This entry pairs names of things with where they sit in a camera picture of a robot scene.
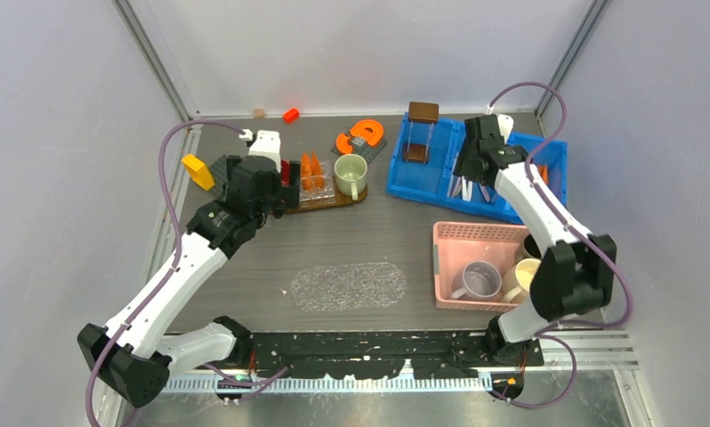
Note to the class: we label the blue plastic organizer bin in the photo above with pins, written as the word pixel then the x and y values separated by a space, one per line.
pixel 429 183

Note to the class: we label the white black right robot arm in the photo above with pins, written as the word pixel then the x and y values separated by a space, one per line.
pixel 575 275

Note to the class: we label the cream yellow mug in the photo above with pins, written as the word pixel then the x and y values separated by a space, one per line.
pixel 517 281

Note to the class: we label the small red block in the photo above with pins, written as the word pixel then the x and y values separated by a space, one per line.
pixel 291 115

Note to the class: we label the dark grey studded baseplate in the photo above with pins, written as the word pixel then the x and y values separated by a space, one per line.
pixel 220 171

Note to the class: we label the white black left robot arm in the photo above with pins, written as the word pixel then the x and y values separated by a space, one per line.
pixel 132 352

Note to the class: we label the white toothbrush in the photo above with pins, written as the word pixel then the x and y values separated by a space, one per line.
pixel 466 190

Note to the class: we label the grey baseplate with orange track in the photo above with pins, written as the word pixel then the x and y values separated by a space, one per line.
pixel 365 139

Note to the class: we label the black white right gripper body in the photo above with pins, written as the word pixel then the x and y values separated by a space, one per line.
pixel 465 164

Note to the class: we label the black mug in basket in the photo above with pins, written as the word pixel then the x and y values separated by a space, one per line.
pixel 527 248

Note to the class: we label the yellow toy block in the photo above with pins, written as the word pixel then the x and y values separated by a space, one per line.
pixel 199 172

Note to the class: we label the light green mug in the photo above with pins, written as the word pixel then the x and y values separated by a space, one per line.
pixel 351 176

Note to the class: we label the lilac translucent mug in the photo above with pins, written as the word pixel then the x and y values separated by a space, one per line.
pixel 477 281

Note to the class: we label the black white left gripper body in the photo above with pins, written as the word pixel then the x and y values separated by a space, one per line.
pixel 278 199

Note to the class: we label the brown oval wooden tray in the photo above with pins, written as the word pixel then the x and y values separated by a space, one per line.
pixel 337 200

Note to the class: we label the pink plastic basket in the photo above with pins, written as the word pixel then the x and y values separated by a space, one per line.
pixel 456 244

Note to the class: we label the clear holder with brown lid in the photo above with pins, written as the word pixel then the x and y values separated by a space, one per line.
pixel 421 120

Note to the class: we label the clear glass toothbrush holder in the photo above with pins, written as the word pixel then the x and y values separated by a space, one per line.
pixel 329 184

